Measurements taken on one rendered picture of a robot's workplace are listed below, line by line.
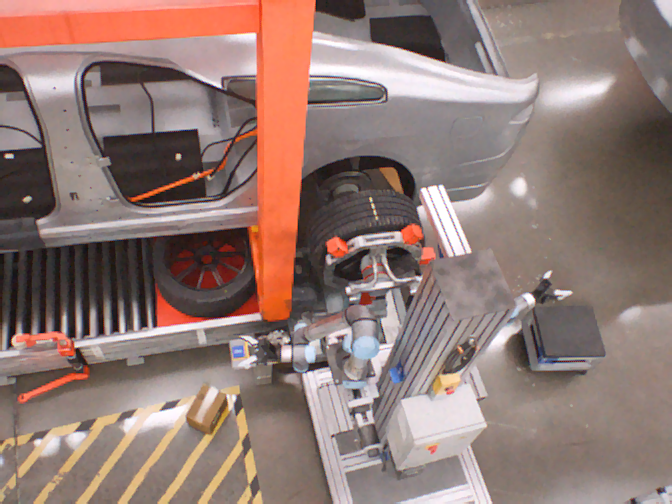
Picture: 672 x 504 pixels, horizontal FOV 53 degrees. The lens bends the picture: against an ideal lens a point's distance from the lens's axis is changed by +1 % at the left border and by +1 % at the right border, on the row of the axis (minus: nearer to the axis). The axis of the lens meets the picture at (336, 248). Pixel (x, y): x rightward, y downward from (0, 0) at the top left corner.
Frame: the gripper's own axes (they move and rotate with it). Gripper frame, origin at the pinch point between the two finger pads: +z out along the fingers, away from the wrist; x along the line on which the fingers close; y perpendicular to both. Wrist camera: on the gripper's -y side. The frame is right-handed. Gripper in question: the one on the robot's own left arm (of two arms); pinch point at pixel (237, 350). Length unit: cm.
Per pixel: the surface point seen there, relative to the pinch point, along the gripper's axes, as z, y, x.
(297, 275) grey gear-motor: -30, 69, 94
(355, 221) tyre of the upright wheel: -57, -3, 78
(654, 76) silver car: -274, 3, 226
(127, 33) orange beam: 30, -146, 23
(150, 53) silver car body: 41, -86, 98
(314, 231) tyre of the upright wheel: -37, 16, 86
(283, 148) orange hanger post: -18, -90, 36
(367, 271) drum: -67, 25, 66
